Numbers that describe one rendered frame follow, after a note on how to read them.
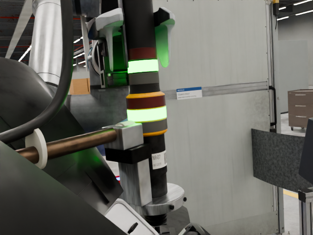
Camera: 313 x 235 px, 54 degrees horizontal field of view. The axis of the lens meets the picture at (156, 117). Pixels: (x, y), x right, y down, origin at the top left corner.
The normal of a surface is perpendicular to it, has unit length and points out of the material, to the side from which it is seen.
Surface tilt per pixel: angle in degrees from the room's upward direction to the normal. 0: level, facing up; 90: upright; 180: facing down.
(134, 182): 90
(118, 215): 54
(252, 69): 90
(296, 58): 90
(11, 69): 41
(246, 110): 91
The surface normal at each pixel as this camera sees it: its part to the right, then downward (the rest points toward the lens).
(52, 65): 0.51, -0.53
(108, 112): 0.17, 0.09
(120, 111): 0.60, 0.06
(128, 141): 0.77, 0.01
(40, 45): -0.15, -0.53
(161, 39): -0.91, 0.19
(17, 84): 0.55, -0.74
